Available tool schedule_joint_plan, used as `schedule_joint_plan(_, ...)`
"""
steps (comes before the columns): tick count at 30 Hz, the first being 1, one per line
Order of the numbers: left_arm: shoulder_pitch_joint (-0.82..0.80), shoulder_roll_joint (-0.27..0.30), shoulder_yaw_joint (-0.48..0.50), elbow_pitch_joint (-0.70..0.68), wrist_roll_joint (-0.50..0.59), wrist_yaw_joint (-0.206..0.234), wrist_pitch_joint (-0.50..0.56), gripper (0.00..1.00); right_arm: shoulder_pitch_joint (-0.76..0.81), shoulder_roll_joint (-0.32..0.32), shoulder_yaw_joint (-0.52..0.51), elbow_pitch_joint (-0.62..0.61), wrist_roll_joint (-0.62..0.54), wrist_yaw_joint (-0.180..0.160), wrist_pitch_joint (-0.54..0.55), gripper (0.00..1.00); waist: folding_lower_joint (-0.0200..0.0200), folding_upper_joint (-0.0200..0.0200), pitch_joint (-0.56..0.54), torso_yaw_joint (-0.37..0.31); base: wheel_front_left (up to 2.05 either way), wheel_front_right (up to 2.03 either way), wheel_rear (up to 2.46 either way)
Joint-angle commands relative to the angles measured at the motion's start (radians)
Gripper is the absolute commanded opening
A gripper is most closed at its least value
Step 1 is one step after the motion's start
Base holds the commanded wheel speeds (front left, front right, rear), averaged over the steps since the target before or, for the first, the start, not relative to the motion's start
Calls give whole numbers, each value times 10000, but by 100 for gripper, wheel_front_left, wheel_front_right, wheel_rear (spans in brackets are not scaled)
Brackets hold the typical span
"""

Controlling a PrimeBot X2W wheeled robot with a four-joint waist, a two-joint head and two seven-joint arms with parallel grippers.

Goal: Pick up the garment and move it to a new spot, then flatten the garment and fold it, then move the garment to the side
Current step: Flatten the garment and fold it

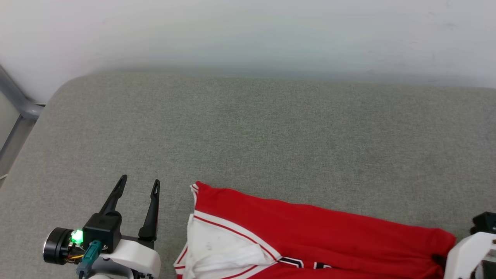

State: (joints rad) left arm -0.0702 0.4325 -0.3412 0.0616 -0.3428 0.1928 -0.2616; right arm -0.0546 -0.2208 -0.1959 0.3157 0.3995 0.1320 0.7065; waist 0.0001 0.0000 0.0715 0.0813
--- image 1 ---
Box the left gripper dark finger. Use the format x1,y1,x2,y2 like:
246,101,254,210
138,179,160,241
99,174,128,216

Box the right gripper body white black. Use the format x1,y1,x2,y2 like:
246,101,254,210
444,231,496,279

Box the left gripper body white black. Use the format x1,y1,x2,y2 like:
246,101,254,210
43,227,162,279

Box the teal camera cable connector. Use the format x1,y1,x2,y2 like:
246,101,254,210
76,240,102,276

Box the red and white jersey shirt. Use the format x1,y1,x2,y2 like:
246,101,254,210
174,181,457,279

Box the grey metal frame tube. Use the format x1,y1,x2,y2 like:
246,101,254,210
0,65,46,177

